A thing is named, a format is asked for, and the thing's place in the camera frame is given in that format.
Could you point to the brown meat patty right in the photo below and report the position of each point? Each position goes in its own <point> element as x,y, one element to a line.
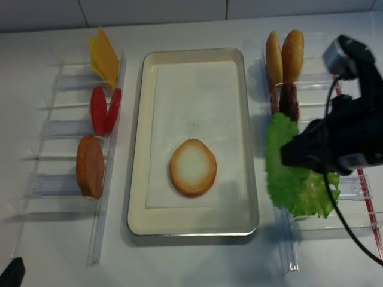
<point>288,103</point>

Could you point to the red tomato slice left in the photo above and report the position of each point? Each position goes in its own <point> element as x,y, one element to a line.
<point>98,110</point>

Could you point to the white paper tray liner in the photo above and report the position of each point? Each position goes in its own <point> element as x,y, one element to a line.
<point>198,101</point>

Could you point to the clear acrylic left rack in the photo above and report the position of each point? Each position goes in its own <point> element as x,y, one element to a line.
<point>52,193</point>

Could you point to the yellow cheese slice front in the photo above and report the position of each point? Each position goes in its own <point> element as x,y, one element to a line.
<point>106,60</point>

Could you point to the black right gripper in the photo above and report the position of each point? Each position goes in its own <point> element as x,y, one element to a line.
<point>350,136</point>

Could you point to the tan bread slice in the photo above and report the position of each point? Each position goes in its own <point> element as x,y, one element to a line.
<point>274,59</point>
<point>292,56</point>

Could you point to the brown bun slice in rack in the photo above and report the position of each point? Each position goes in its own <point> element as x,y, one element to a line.
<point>90,167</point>

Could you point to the tan bread slice right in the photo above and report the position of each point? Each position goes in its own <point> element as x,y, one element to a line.
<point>292,56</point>

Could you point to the cream metal tray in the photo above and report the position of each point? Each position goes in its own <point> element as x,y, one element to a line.
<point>187,221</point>

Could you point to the toasted bread slice on tray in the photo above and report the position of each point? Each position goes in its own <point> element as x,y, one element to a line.
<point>193,168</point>

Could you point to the yellow cheese slice back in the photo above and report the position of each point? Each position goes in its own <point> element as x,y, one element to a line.
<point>91,48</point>

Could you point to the brown meat patty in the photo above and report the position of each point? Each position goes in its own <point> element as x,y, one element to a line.
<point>273,100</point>
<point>288,103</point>

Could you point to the tan bread slice left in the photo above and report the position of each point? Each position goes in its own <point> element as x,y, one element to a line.
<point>274,59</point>

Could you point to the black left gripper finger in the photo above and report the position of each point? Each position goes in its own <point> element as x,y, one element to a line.
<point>13,275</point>

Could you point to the yellow cheese slice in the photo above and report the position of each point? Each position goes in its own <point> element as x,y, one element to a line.
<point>91,48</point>
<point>106,60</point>

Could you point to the brown meat patty left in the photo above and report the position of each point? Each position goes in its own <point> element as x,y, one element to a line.
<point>273,100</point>

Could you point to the clear acrylic rack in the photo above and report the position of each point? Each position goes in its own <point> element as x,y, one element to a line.
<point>304,167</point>
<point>52,193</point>

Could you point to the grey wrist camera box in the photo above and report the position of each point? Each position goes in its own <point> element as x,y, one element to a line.
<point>334,58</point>

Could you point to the green lettuce leaf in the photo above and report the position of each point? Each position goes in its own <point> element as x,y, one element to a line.
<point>299,190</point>

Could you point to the clear acrylic right rack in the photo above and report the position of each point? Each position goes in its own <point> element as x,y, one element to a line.
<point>304,167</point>

